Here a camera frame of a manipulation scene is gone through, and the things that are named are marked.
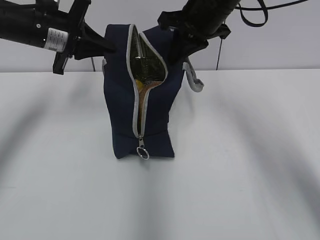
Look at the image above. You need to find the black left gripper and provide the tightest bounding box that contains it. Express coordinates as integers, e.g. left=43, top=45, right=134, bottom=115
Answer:
left=32, top=0, right=117, bottom=75

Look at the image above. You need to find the yellow banana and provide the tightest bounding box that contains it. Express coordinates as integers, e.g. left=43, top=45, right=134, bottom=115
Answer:
left=135, top=79, right=144, bottom=92

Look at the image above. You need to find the brown bread roll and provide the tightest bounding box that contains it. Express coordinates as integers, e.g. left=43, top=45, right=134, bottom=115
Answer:
left=138, top=80, right=162, bottom=128

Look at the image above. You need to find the navy blue lunch bag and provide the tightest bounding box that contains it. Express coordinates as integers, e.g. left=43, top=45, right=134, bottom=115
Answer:
left=103, top=24, right=204, bottom=160

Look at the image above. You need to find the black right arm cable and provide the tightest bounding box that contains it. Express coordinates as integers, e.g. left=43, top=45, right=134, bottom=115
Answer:
left=216, top=0, right=311, bottom=71

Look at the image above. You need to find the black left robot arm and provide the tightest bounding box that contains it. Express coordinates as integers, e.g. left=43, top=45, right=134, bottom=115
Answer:
left=0, top=0, right=116, bottom=75

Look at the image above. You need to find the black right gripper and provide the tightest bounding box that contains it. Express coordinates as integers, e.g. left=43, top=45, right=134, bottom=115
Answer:
left=157, top=0, right=231, bottom=65

